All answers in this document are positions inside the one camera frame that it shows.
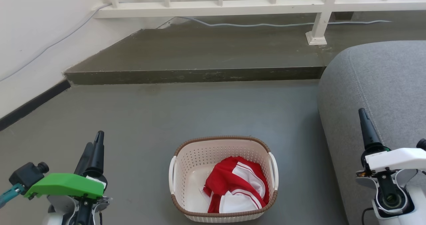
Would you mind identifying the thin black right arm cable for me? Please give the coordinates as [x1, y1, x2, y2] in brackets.
[362, 207, 375, 225]

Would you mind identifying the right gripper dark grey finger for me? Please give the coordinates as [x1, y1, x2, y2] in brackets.
[358, 108, 384, 150]

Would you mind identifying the grey fabric sofa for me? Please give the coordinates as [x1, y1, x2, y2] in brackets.
[317, 40, 426, 225]

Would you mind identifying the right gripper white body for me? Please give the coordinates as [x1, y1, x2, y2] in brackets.
[361, 144, 426, 173]

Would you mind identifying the white wooden railing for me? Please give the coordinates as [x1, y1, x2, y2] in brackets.
[93, 0, 426, 46]

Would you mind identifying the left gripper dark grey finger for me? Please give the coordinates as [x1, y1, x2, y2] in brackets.
[89, 130, 105, 172]
[74, 142, 94, 176]

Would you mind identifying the black wall baseboard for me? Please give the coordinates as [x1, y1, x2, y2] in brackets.
[0, 79, 72, 131]

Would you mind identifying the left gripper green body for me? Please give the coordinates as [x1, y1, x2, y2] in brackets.
[24, 167, 108, 200]

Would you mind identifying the red and white garment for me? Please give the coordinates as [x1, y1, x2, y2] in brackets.
[202, 156, 270, 214]

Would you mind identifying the cream laundry basket brown rim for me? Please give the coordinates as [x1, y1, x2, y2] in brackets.
[168, 135, 279, 223]

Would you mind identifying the light grey floor cable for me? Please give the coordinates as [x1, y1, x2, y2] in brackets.
[0, 3, 392, 82]

